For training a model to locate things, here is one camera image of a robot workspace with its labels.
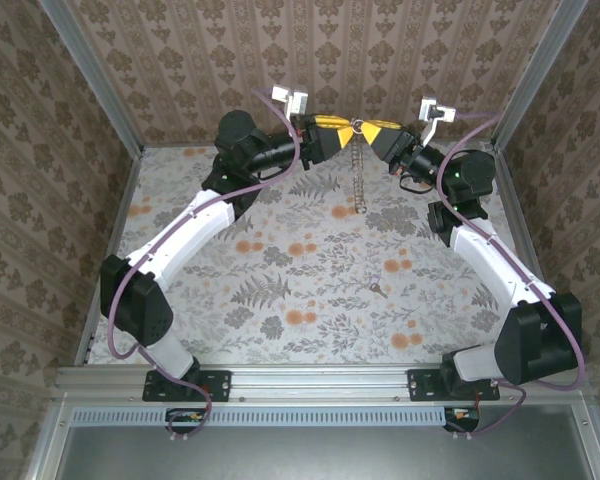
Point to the aluminium table side rail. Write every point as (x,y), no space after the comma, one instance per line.
(125,200)
(510,200)

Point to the right aluminium table side rail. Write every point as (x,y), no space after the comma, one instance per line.
(510,200)

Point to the black connector box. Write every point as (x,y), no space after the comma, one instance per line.
(462,419)
(187,421)

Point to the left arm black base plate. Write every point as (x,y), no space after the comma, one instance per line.
(215,385)

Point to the right aluminium frame post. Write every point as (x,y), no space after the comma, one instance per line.
(540,70)

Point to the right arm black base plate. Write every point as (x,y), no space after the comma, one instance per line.
(422,385)

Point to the left aluminium table side rail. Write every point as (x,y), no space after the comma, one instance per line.
(125,200)

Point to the silver keyring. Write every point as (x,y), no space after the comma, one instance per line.
(358,121)

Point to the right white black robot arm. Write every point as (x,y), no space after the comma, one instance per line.
(495,270)

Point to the aluminium mounting rail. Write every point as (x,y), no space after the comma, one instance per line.
(320,382)

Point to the silver key with purple tag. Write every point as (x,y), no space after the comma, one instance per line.
(378,290)

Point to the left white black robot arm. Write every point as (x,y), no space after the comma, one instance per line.
(190,235)

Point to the left aluminium frame post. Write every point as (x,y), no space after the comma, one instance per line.
(95,80)

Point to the grey metal sheet panel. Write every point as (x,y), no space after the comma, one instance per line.
(320,455)

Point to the aluminium frame post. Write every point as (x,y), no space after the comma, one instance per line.
(540,70)
(95,80)

